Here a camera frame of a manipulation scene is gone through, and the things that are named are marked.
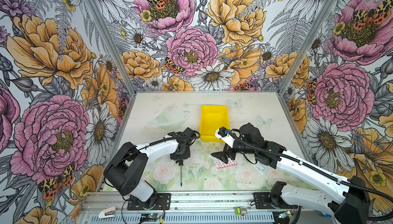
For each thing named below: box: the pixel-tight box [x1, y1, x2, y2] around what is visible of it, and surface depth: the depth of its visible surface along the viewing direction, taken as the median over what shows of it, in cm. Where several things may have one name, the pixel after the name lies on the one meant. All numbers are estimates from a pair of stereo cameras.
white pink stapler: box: [98, 206, 117, 219], surface depth 71 cm
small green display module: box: [235, 207, 248, 216], surface depth 71 cm
